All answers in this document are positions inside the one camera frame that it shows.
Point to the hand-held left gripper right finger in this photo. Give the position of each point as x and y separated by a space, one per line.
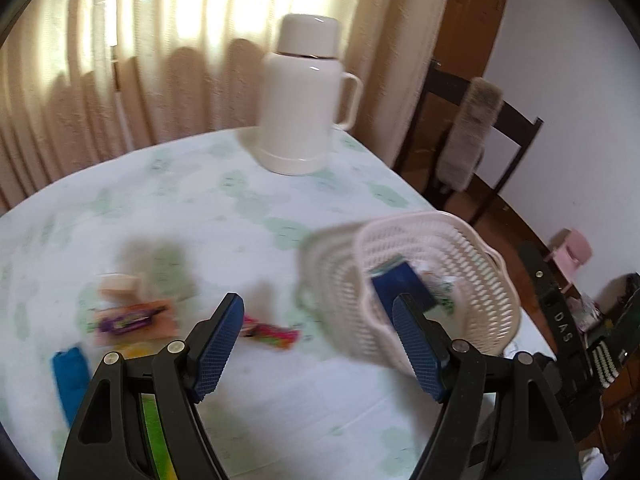
417 350

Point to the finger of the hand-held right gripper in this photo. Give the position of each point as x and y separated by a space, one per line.
537 270

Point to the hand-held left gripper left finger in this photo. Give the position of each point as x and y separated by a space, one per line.
220 345

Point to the pink and green snack packet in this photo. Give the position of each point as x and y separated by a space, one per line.
275 335

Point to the orange snack packet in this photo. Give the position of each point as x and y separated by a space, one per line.
160 335

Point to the dark blue snack packet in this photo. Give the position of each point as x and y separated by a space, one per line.
400 280

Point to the yellow snack packet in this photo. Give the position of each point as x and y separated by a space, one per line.
137 350

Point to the white plastic basket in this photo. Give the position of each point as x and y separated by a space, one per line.
450 240

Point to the purple snack packet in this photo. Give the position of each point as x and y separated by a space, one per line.
127 321

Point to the green yellow-edged snack packet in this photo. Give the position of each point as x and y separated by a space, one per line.
155 435

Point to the light blue snack packet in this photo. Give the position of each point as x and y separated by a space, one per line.
70 380

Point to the patterned bag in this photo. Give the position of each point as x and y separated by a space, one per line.
587 312

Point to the pink child chair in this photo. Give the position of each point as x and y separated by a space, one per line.
572 252

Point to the peach snack packet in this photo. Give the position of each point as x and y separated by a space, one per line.
117 285

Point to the grey fur cloth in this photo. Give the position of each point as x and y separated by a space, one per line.
470 130

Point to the dark wooden chair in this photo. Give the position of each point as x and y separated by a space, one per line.
445 82

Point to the white thermos jug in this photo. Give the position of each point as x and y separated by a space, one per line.
300 100

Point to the brown wooden door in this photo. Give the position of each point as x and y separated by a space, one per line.
470 10

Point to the beige curtain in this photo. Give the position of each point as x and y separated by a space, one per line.
150 60

